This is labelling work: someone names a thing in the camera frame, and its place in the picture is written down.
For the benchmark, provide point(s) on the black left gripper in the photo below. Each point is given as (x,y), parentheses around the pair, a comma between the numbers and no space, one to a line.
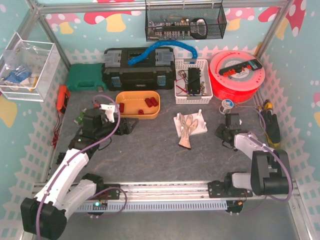
(122,126)

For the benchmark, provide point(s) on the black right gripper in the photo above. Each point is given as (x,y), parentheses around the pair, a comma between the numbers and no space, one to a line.
(221,132)

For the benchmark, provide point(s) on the white peg board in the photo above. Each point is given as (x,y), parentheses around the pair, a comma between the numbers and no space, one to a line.
(202,126)

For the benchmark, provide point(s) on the large red spring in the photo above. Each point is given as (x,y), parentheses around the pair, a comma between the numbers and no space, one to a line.
(154,101)
(121,107)
(148,102)

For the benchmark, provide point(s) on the beige work glove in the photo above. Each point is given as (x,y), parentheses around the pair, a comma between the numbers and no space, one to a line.
(187,130)

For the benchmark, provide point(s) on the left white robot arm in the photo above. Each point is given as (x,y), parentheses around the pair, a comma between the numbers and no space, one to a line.
(46,214)

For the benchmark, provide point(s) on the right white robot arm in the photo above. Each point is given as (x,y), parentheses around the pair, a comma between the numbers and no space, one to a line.
(270,173)

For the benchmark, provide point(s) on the orange plastic tray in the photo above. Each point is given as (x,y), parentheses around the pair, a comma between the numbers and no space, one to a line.
(135,100)

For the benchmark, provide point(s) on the small solder spool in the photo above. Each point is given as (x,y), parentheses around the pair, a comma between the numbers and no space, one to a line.
(226,106)

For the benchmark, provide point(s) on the green circuit board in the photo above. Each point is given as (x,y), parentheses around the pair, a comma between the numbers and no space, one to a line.
(79,120)

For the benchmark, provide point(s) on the black yellow work glove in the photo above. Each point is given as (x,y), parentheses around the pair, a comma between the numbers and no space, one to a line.
(272,129)

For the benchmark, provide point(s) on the red filament spool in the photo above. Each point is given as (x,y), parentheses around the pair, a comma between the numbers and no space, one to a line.
(235,75)

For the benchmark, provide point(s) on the yellow black screwdriver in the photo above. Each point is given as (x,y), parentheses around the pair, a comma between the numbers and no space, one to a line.
(267,105)

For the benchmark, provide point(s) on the white slotted basket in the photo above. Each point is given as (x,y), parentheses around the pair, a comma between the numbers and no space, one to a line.
(180,84)

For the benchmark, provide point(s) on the black plastic toolbox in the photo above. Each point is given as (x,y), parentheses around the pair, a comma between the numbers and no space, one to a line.
(156,72)

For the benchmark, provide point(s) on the green plastic tool case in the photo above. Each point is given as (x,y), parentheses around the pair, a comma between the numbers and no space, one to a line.
(85,77)

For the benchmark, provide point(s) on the black module in basket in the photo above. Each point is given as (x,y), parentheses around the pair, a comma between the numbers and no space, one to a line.
(193,82)

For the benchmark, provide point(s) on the orange multimeter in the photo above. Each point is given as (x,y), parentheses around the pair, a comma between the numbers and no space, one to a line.
(62,99)

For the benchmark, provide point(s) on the clear acrylic box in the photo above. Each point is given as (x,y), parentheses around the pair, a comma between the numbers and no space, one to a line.
(42,58)

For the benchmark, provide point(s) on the blue white gloves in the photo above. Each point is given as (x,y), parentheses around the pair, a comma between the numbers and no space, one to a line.
(19,76)

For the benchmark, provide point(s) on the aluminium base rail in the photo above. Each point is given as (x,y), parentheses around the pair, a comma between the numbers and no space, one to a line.
(161,191)

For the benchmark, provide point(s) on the grey slotted cable duct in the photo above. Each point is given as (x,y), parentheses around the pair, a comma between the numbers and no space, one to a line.
(153,206)

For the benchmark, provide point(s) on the black wire mesh basket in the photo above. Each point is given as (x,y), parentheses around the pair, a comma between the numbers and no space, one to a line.
(183,20)

